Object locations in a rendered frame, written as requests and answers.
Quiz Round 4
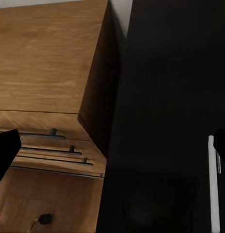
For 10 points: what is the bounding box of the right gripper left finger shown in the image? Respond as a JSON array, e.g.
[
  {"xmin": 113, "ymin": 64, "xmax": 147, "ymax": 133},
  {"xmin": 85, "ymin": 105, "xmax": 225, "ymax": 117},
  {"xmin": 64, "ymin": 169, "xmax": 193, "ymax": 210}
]
[{"xmin": 0, "ymin": 129, "xmax": 21, "ymax": 181}]

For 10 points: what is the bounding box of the pen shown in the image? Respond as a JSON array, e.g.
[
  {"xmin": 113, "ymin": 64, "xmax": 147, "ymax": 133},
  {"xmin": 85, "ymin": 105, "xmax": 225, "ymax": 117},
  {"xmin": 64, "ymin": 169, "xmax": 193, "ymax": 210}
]
[{"xmin": 208, "ymin": 136, "xmax": 221, "ymax": 233}]

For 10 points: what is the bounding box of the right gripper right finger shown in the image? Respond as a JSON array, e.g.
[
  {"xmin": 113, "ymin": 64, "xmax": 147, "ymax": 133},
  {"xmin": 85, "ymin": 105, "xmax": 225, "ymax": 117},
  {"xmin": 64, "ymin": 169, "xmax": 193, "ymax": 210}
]
[{"xmin": 213, "ymin": 129, "xmax": 225, "ymax": 162}]

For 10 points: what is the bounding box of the swivel chair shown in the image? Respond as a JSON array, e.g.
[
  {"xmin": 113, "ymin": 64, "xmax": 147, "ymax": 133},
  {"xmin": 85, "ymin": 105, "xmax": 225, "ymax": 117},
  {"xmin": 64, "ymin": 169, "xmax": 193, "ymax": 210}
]
[{"xmin": 25, "ymin": 214, "xmax": 51, "ymax": 233}]

